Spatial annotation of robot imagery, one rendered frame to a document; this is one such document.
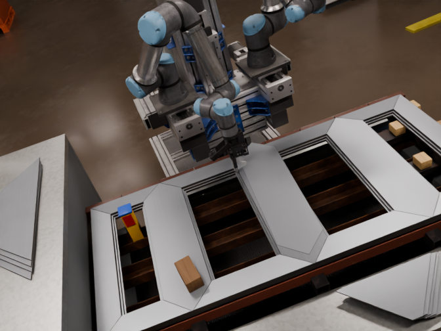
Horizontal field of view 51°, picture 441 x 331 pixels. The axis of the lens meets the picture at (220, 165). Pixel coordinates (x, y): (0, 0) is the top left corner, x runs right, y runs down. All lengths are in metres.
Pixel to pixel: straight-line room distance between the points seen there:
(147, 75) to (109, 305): 0.98
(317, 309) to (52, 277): 0.90
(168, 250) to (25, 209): 0.60
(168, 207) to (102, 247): 0.32
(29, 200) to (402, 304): 1.45
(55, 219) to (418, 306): 1.32
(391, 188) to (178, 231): 0.85
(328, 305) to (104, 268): 0.86
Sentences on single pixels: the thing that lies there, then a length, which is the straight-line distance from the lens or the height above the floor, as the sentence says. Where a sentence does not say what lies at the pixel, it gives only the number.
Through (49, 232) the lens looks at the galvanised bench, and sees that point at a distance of 1.87.
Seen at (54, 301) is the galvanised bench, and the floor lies 1.05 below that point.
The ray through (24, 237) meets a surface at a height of 1.07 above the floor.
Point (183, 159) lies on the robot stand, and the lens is 3.37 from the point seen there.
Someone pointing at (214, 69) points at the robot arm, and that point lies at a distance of 1.98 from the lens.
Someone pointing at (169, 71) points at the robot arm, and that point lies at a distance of 2.27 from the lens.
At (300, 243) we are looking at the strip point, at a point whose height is 0.84.
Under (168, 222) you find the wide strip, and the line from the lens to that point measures 1.96.
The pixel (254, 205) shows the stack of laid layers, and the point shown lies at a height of 0.83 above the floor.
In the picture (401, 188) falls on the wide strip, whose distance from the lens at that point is 1.89.
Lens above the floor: 2.14
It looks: 37 degrees down
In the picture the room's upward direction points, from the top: 18 degrees counter-clockwise
